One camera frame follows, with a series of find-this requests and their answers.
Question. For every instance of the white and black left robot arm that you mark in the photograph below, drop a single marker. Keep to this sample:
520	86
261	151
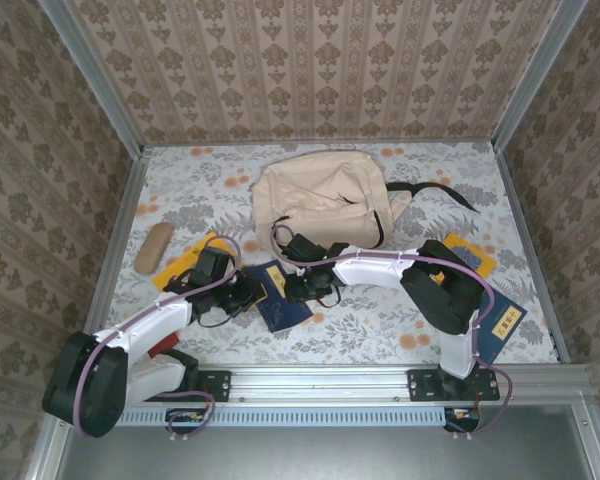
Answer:
150	325

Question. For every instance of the aluminium left lower frame bar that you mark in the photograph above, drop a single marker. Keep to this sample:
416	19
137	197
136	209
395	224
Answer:
42	455

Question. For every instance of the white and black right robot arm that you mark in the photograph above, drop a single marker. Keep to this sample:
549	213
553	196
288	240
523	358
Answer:
370	270

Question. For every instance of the aluminium right frame post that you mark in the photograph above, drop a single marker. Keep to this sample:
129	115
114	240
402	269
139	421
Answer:
537	75

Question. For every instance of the aluminium left frame post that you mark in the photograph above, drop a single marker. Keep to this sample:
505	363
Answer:
91	75

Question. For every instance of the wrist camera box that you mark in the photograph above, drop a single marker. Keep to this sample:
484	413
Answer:
305	247
212	262

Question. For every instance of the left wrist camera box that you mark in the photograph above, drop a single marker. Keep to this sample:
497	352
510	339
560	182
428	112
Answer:
212	262

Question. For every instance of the aluminium frame post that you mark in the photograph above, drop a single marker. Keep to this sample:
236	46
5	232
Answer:
537	75
91	75

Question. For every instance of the red box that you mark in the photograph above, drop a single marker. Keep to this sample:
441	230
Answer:
167	344

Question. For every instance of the floral table cover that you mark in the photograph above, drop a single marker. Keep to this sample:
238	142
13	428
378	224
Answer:
405	355

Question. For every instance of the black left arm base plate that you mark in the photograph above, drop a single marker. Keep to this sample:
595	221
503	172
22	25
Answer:
220	385

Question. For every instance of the navy book with drawn figure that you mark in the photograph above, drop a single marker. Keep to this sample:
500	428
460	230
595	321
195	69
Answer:
285	315

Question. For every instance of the beige canvas backpack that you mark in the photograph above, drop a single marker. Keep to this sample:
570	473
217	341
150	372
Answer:
320	200

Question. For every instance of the aluminium mounting rail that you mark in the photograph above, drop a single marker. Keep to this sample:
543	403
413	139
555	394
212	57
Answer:
320	382

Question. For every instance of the aluminium left side rail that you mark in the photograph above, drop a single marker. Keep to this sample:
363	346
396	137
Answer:
130	200

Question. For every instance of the grey metal panel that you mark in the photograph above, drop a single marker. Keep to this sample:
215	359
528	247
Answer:
320	455

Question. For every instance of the yellow cartoon picture book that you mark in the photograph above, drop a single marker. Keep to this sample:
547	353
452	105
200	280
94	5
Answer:
180	265

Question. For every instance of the yellow book with blue patch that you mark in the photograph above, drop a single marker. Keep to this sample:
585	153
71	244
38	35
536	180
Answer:
475	255

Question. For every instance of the brown glasses case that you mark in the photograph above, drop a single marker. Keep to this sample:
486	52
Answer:
152	247

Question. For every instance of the navy book with yellow label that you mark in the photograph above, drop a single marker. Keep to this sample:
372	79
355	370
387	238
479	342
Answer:
505	320

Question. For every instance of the aluminium right side rail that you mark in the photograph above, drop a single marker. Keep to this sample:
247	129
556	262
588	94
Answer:
516	210

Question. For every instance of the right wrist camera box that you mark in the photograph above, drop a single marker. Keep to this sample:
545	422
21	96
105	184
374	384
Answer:
305	247

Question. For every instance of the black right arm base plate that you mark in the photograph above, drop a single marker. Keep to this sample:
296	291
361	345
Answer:
420	385

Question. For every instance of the aluminium back rail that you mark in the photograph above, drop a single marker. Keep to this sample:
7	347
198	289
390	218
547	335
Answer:
230	143

